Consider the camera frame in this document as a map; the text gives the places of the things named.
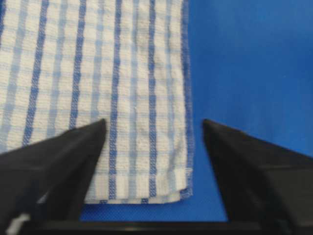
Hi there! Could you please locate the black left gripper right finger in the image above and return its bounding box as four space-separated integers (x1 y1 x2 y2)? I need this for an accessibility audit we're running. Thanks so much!
202 119 313 235

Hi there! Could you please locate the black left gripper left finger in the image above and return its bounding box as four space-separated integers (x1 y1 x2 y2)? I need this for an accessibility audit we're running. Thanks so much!
0 119 107 234

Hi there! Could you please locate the blue white checkered towel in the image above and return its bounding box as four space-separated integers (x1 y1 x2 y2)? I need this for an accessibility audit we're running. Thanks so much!
0 0 194 204

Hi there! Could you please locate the blue table mat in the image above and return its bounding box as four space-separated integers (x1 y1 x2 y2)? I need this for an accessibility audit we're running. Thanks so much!
81 0 313 221

